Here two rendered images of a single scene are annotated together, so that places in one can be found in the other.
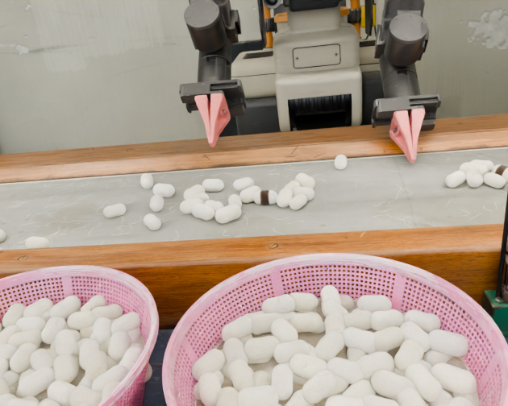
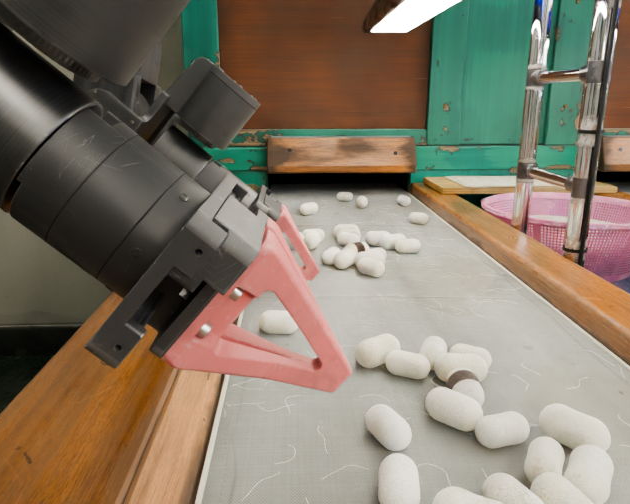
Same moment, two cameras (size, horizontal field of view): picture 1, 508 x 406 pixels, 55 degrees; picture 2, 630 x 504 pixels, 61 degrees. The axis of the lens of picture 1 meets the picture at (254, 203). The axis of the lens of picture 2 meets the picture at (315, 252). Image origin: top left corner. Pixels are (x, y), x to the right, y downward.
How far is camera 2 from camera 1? 85 cm
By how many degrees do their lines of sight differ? 93
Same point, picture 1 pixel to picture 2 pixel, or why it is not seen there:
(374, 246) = (618, 294)
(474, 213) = (450, 274)
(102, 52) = not seen: outside the picture
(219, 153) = (142, 482)
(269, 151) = (184, 386)
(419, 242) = (584, 277)
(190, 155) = not seen: outside the picture
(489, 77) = not seen: outside the picture
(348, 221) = (504, 330)
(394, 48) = (238, 117)
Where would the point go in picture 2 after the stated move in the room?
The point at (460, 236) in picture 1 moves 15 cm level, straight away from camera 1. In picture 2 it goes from (555, 264) to (412, 254)
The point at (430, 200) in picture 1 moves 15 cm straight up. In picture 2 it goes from (420, 287) to (428, 144)
